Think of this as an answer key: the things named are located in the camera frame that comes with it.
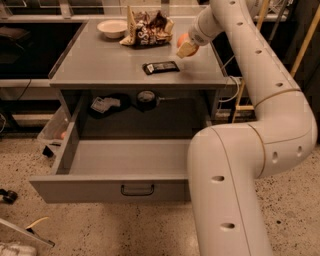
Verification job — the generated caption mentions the clear plastic bin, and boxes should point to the clear plastic bin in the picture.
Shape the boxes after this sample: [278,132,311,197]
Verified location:
[37,107,69,145]

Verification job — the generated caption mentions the open grey top drawer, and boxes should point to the open grey top drawer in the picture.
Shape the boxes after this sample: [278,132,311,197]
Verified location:
[28,96,214,205]

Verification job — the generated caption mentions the yellow wooden frame stand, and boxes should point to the yellow wooden frame stand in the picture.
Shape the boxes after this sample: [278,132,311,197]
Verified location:
[230,4,320,122]

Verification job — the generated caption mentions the grey metal cabinet counter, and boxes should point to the grey metal cabinet counter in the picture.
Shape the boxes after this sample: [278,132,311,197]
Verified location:
[50,20,236,123]

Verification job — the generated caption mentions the black snack bar packet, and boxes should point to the black snack bar packet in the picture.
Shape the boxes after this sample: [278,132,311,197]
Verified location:
[142,61,179,75]

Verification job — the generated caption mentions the black drawer handle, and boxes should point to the black drawer handle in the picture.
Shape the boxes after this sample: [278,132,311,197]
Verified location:
[120,185,154,197]

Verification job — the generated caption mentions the brown chip bag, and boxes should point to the brown chip bag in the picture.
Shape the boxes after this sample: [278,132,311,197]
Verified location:
[120,7,174,47]

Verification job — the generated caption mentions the grey metal bar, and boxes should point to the grey metal bar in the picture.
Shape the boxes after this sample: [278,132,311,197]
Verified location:
[0,217,55,247]

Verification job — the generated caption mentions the orange fruit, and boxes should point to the orange fruit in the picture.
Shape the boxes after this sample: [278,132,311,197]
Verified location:
[177,33,191,48]

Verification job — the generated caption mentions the white ceramic bowl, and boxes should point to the white ceramic bowl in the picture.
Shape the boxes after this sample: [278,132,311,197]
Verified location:
[97,20,127,39]

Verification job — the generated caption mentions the round black tape measure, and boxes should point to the round black tape measure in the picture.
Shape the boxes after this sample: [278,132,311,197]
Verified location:
[136,90,176,112]

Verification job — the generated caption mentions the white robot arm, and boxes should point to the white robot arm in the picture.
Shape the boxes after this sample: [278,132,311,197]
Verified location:
[178,0,317,256]

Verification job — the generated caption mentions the white sneaker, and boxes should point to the white sneaker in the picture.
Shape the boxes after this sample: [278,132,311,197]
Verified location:
[0,243,37,256]

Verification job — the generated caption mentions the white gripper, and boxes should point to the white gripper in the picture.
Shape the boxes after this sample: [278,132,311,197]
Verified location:
[177,13,217,58]

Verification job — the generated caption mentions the black caster wheel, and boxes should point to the black caster wheel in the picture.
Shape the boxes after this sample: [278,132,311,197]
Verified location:
[0,189,18,204]

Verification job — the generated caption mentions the white power cable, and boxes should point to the white power cable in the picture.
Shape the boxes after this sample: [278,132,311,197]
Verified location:
[218,54,242,104]

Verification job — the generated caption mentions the black pouch with label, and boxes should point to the black pouch with label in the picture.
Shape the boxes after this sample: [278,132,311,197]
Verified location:
[88,93,131,119]

